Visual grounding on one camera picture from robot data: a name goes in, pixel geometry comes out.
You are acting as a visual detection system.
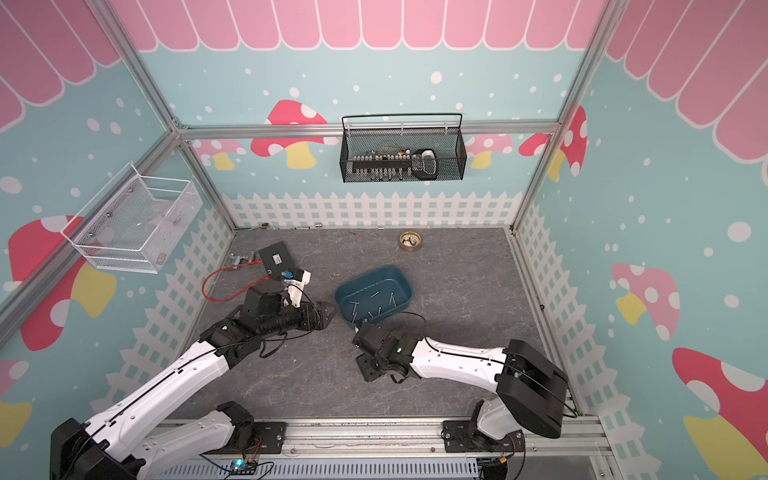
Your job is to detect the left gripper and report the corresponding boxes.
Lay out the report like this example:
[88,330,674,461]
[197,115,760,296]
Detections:
[260,299,340,338]

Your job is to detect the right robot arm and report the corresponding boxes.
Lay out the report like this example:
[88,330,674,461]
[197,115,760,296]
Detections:
[353,324,569,451]

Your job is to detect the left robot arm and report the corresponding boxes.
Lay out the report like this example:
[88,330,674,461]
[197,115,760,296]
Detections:
[49,280,336,479]

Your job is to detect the teal plastic storage box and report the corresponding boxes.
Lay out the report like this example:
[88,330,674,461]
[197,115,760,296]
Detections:
[335,266,413,329]

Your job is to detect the black flat device box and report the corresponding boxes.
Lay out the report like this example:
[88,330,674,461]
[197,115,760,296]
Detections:
[257,241,297,280]

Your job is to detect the tape roll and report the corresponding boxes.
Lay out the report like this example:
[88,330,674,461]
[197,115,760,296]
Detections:
[398,231,423,252]

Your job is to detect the green lit circuit board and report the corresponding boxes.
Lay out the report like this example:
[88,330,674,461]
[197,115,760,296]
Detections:
[228,459,259,477]

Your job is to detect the black item in basket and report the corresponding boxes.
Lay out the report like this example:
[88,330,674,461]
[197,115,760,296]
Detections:
[411,149,438,181]

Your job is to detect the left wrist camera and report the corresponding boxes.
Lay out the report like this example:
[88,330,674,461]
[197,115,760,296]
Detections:
[281,267,311,308]

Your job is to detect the red cable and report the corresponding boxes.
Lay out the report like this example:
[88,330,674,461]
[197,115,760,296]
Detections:
[201,260,270,303]

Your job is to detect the metal bracket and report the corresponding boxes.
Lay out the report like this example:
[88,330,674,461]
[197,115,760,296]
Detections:
[230,251,259,270]

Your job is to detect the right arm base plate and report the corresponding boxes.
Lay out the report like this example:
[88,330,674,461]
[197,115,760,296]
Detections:
[441,420,525,455]

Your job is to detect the aluminium front rail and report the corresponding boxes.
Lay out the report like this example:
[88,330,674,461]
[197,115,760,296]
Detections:
[248,416,612,459]

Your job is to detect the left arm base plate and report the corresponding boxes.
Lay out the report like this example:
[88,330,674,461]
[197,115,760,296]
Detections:
[207,422,288,456]

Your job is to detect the black wire wall basket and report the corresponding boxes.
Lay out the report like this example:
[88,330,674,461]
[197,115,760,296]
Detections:
[339,113,467,183]

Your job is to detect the white wire wall basket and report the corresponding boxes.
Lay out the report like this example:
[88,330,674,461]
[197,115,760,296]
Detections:
[60,164,203,274]

